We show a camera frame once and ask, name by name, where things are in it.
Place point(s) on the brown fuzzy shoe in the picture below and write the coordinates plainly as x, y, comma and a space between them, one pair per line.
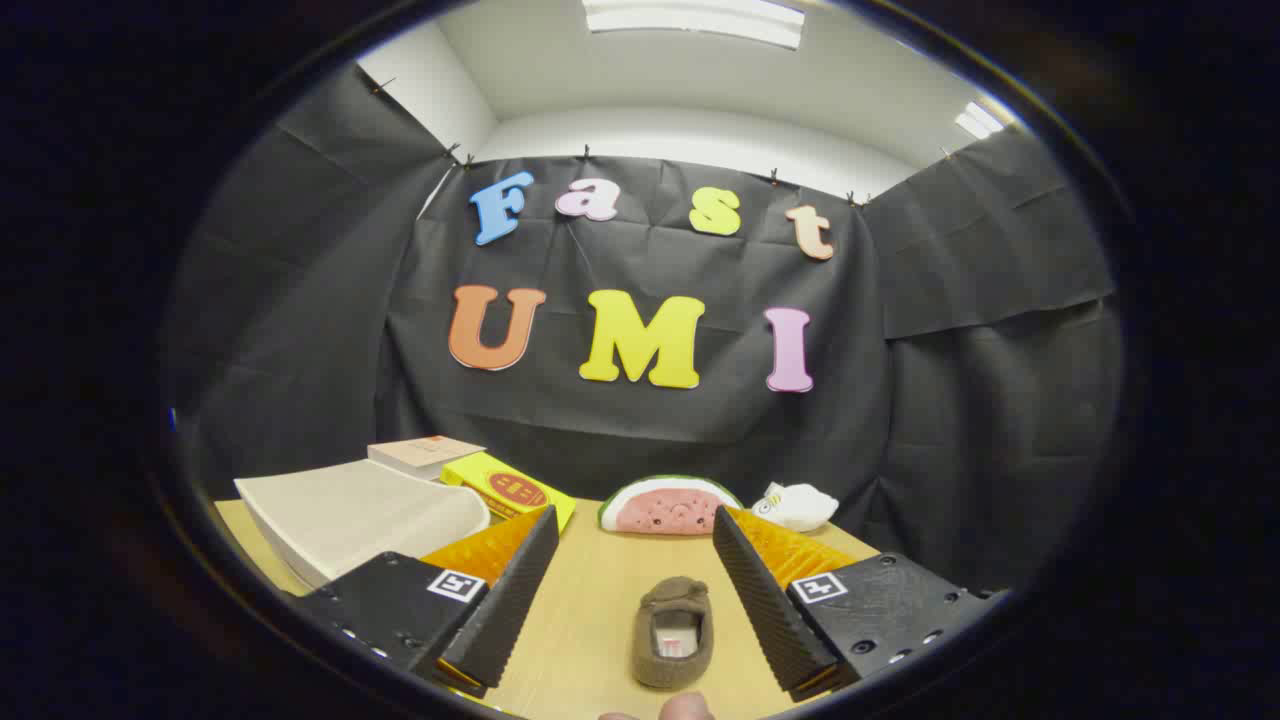
675, 597

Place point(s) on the small ceiling light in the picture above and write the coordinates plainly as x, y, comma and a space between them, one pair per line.
978, 120

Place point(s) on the long ceiling light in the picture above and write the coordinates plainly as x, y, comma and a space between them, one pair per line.
690, 20

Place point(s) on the white plush toy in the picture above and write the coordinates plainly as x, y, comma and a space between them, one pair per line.
800, 508

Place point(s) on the watermelon slice plush toy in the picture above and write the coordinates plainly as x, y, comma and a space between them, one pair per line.
665, 510

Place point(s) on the black backdrop cloth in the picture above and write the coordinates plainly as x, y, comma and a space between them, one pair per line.
650, 430

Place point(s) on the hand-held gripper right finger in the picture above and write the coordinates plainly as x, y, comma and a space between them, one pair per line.
765, 610

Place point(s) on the cream fabric storage box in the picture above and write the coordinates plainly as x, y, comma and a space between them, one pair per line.
350, 520

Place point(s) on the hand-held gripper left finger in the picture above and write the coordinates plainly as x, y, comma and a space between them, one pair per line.
505, 610

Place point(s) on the yellow book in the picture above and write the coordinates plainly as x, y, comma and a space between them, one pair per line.
470, 468

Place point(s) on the beige book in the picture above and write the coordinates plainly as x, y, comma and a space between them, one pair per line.
425, 452

